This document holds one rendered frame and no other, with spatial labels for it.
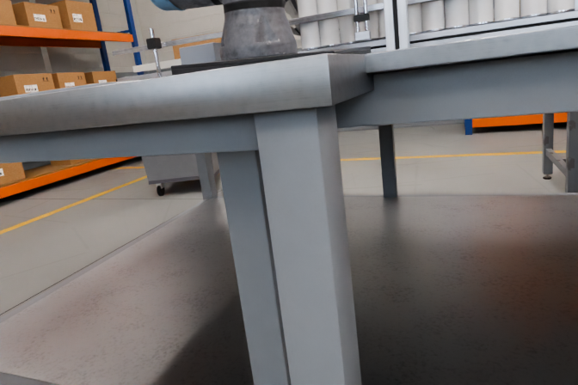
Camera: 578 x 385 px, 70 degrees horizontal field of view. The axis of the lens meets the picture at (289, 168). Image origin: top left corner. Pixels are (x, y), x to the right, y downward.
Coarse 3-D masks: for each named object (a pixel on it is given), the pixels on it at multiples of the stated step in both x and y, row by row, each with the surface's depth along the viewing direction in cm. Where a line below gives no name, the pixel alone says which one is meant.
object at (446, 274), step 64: (448, 64) 46; (512, 64) 42; (576, 64) 40; (384, 128) 184; (256, 192) 55; (384, 192) 191; (576, 192) 167; (128, 256) 158; (192, 256) 151; (256, 256) 58; (384, 256) 132; (448, 256) 127; (512, 256) 122; (576, 256) 117; (0, 320) 122; (64, 320) 117; (128, 320) 113; (192, 320) 109; (256, 320) 60; (384, 320) 99; (448, 320) 96; (512, 320) 93; (576, 320) 90; (0, 384) 93; (64, 384) 90; (128, 384) 87; (192, 384) 85; (256, 384) 63; (384, 384) 79; (448, 384) 77; (512, 384) 75; (576, 384) 73
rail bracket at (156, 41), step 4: (152, 28) 115; (152, 32) 114; (152, 36) 115; (148, 40) 114; (152, 40) 114; (156, 40) 114; (160, 40) 116; (148, 44) 115; (152, 44) 114; (156, 44) 114; (160, 44) 116; (164, 44) 119; (148, 48) 115; (152, 48) 115; (156, 48) 115; (160, 48) 116; (156, 52) 116; (156, 56) 116; (156, 60) 116; (156, 64) 116; (160, 68) 117; (160, 72) 117; (160, 76) 117
